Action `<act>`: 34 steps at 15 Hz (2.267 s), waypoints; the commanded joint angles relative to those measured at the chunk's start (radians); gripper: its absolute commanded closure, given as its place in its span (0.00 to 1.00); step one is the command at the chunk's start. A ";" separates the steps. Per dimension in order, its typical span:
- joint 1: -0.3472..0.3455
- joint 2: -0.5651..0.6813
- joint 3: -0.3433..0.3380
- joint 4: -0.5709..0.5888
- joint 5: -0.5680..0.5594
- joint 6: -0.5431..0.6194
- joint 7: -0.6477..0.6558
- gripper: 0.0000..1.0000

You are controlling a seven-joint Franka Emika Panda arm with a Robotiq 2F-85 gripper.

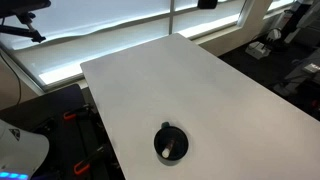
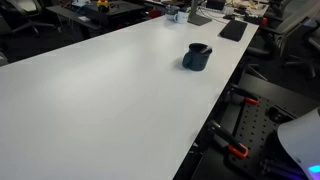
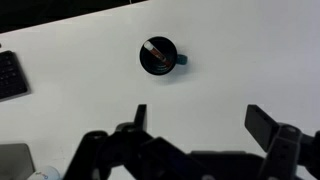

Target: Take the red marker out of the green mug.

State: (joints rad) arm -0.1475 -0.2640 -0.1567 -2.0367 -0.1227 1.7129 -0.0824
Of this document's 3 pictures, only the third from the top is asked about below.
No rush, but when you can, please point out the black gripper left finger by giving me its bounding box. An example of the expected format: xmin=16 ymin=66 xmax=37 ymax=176
xmin=63 ymin=104 xmax=187 ymax=180

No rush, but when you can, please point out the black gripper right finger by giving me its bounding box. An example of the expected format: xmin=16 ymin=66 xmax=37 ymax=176
xmin=244 ymin=104 xmax=320 ymax=180

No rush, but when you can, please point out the red marker with white cap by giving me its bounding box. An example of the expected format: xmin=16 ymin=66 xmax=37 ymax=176
xmin=144 ymin=41 xmax=170 ymax=66

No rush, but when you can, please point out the dark green mug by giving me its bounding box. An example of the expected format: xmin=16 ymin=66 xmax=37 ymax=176
xmin=139 ymin=36 xmax=188 ymax=76

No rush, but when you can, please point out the white round object with logo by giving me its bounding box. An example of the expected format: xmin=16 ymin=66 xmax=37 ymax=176
xmin=27 ymin=166 xmax=61 ymax=180

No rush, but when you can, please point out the grey laptop corner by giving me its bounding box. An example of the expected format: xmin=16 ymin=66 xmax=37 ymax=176
xmin=0 ymin=143 xmax=35 ymax=180

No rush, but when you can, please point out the black keyboard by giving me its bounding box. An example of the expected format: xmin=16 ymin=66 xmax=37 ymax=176
xmin=0 ymin=51 xmax=29 ymax=100

